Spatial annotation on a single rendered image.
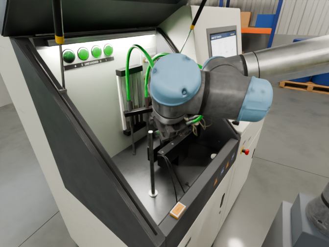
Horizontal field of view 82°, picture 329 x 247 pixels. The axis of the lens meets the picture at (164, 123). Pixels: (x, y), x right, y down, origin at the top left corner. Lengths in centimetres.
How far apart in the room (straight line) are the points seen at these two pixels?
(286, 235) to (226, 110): 70
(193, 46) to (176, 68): 78
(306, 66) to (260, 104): 18
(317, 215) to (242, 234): 106
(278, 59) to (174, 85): 25
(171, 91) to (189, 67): 4
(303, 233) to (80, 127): 79
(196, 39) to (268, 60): 66
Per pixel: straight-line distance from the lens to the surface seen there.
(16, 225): 216
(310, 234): 85
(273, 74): 46
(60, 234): 193
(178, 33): 110
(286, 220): 98
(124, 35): 94
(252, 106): 32
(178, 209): 68
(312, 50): 48
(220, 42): 132
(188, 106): 30
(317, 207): 86
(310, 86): 539
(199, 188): 76
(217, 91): 30
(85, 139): 60
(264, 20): 591
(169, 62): 29
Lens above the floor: 151
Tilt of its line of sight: 30 degrees down
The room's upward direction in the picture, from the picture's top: straight up
